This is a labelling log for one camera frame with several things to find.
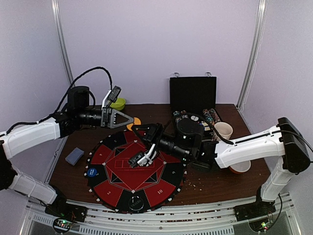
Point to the white orange ceramic bowl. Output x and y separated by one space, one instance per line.
240 168

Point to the left aluminium frame post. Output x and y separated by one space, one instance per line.
61 39

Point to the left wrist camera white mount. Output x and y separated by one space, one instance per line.
111 96

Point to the white round button in case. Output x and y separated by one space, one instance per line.
194 118

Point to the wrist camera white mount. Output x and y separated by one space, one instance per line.
111 96
143 159

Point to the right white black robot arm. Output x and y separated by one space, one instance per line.
282 140

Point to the round red black poker mat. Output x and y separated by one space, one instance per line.
116 181

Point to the blue deck of cards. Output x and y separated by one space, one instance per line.
74 156

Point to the right aluminium frame post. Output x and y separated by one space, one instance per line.
256 43

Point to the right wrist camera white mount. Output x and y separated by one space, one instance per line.
143 159

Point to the lime green plastic bowl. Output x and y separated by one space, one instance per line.
119 104

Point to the black poker chip case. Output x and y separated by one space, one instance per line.
195 94

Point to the blue small blind button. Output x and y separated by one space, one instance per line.
92 172

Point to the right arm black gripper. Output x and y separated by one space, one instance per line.
153 136

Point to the orange big blind button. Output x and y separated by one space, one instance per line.
136 121

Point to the aluminium frame post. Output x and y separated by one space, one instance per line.
256 43
61 39

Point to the clear round dealer button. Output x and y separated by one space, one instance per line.
136 203

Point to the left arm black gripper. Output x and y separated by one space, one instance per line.
109 117

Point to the white printed ceramic mug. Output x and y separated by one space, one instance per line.
224 129

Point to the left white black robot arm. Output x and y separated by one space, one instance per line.
57 125

